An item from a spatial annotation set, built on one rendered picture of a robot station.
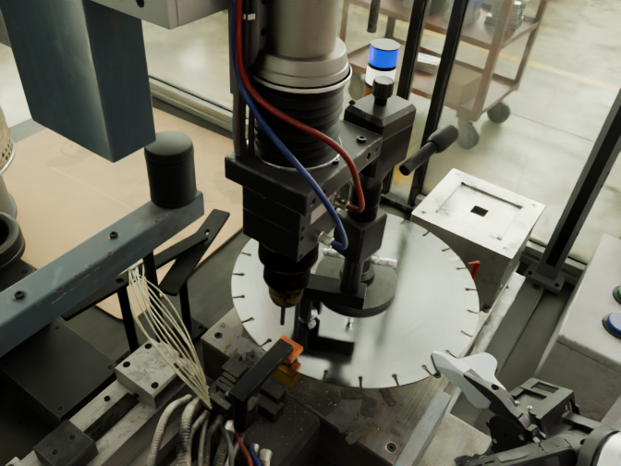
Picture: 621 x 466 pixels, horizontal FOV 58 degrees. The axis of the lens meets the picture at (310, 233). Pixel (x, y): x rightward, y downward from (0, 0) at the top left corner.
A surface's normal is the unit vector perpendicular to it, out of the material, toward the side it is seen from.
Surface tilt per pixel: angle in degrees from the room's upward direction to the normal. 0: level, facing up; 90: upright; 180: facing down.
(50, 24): 90
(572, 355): 90
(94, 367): 0
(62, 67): 90
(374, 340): 0
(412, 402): 0
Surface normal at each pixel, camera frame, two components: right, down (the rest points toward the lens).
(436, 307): 0.07, -0.76
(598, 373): -0.57, 0.51
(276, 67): -0.39, 0.37
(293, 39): -0.25, 0.61
